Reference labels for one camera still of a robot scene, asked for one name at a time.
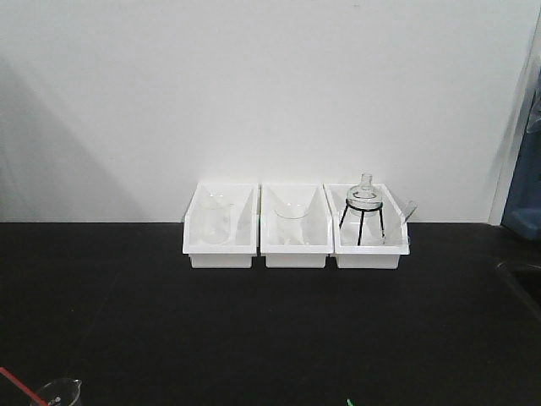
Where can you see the red plastic spoon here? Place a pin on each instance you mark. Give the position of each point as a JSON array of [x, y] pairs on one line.
[[22, 387]]

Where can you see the blue cabinet at right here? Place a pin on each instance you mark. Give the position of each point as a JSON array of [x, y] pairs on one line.
[[522, 208]]

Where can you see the wide glass beaker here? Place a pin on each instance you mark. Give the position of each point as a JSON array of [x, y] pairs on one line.
[[289, 222]]

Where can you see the middle white storage bin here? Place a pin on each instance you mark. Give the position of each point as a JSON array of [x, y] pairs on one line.
[[317, 227]]

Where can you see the white storage bin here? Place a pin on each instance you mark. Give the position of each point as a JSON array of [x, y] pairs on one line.
[[372, 253], [317, 227], [242, 246]]

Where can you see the left white storage bin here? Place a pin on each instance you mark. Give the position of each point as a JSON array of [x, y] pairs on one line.
[[242, 246]]

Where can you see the tall glass beaker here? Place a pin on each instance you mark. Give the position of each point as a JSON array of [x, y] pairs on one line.
[[216, 213]]

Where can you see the black tripod stand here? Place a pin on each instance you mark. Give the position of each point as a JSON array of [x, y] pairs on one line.
[[362, 210]]

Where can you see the round glass flask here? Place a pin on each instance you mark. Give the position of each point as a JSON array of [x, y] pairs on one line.
[[365, 195]]

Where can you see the right white storage bin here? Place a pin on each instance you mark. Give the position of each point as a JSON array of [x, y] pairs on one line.
[[372, 253]]

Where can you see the clear glass funnel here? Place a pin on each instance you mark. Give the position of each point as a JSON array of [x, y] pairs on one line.
[[393, 233]]

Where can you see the foreground glass beaker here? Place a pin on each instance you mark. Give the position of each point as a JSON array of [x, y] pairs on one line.
[[61, 392]]

